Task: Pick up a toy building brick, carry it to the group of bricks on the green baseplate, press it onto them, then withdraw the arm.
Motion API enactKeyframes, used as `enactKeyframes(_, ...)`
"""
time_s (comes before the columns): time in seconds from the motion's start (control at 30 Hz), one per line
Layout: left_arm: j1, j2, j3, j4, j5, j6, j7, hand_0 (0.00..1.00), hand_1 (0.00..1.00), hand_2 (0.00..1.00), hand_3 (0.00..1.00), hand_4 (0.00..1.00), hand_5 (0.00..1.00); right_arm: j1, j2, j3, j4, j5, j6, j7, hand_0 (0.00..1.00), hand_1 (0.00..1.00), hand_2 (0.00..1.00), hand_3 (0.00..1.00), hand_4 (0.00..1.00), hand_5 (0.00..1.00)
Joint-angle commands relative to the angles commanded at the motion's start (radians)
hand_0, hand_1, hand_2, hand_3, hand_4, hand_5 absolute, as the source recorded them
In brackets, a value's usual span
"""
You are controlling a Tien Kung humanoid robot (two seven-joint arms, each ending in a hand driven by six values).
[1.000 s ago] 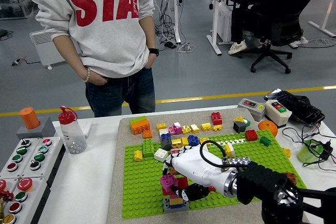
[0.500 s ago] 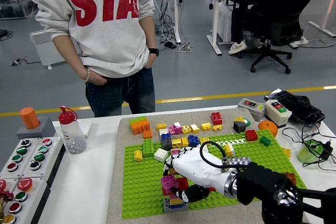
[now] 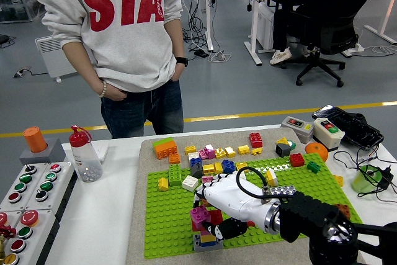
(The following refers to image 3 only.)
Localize person's right hand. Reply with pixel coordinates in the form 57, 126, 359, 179
104, 84, 128, 102

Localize grey base brick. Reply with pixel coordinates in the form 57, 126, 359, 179
192, 232, 224, 253

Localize grey switch box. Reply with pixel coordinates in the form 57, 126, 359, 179
280, 115, 315, 144

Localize white switch box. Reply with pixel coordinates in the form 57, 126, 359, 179
311, 117, 346, 151

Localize black floor cable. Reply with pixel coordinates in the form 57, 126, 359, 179
0, 34, 16, 49

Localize black plug with cord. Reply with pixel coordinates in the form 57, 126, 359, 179
333, 145, 397, 205

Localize green studded baseplate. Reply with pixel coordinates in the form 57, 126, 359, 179
143, 152, 365, 259

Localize floor socket box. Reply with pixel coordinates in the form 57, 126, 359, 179
12, 66, 32, 79

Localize grey block holder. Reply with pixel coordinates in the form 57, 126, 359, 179
19, 137, 66, 166

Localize white push-button box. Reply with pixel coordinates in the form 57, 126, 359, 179
6, 209, 61, 265
0, 210, 22, 265
0, 161, 49, 213
24, 161, 78, 225

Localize person's left hand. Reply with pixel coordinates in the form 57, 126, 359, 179
169, 63, 187, 83

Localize long grey brick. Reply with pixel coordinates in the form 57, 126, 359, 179
270, 185, 297, 196

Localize grey-brown table mat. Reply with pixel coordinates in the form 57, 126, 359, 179
125, 125, 367, 265

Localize white and yellow brick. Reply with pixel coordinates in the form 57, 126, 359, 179
265, 169, 279, 187

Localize tall green brick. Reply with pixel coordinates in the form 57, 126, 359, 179
168, 163, 183, 187

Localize red valve handle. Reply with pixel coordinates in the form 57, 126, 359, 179
0, 226, 17, 240

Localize orange cylinder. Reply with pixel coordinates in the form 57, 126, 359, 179
22, 126, 48, 154

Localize tangled black cables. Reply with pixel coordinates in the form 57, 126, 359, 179
181, 0, 218, 61

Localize person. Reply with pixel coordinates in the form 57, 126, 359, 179
34, 0, 189, 140
269, 0, 314, 66

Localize clear bottle red cap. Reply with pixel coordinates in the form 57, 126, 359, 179
68, 125, 104, 184

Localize large red brick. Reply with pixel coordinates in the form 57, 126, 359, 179
191, 209, 224, 232

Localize large orange brick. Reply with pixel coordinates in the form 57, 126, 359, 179
154, 140, 180, 160

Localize white wall switch plate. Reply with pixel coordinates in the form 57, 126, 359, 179
92, 141, 110, 163

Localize white computer case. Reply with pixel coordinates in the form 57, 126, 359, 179
256, 1, 276, 51

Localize pink square brick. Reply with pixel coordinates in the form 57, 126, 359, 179
189, 205, 212, 225

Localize black office chair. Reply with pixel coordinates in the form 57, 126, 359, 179
279, 0, 384, 88

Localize green plastic cup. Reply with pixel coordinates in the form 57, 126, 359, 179
350, 164, 384, 194

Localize clear storage crate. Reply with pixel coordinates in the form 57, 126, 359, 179
0, 0, 46, 24

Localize dark grey sloped brick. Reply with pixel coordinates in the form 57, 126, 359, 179
190, 163, 205, 179

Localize orange fruit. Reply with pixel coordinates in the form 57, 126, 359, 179
303, 141, 329, 163

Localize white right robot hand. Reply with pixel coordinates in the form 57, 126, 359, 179
192, 171, 280, 241

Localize white square brick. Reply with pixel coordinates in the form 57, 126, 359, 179
181, 175, 199, 192

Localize white panel heater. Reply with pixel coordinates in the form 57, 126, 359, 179
35, 35, 78, 83

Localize lime green flat brick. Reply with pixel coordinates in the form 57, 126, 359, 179
152, 137, 174, 147

